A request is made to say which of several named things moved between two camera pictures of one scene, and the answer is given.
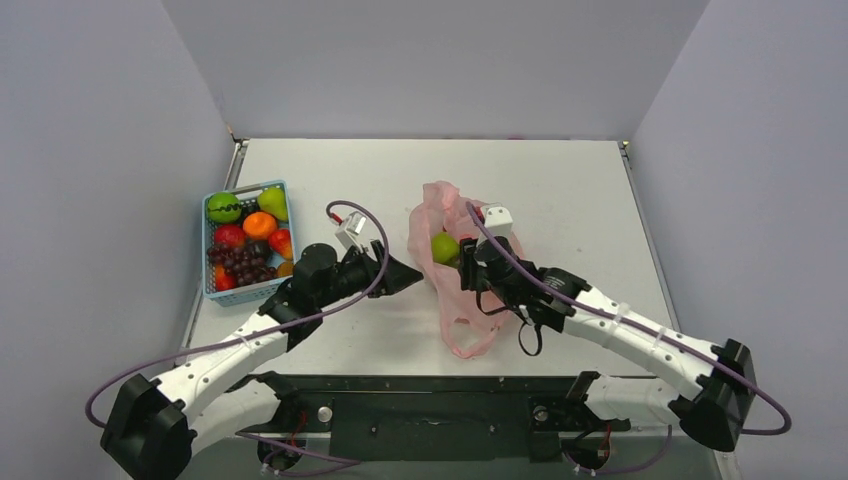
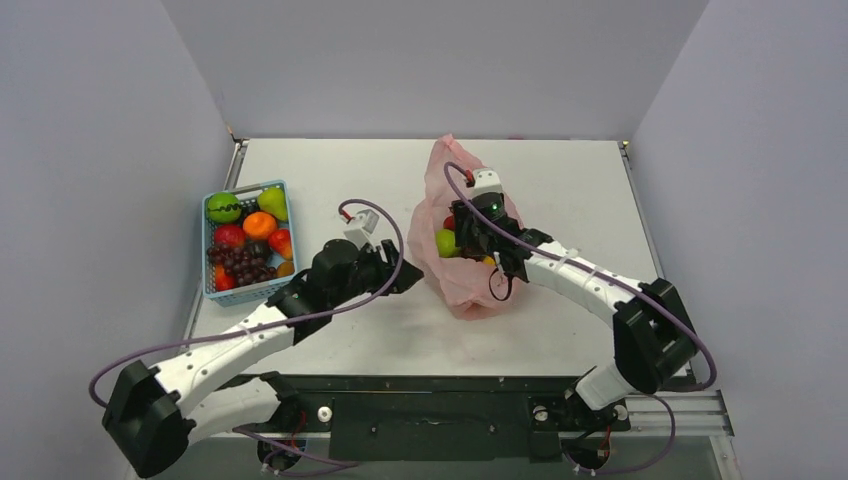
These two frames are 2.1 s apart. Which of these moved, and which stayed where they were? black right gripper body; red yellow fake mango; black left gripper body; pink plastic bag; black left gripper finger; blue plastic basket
Moved: black right gripper body; pink plastic bag
Stayed: black left gripper finger; blue plastic basket; red yellow fake mango; black left gripper body
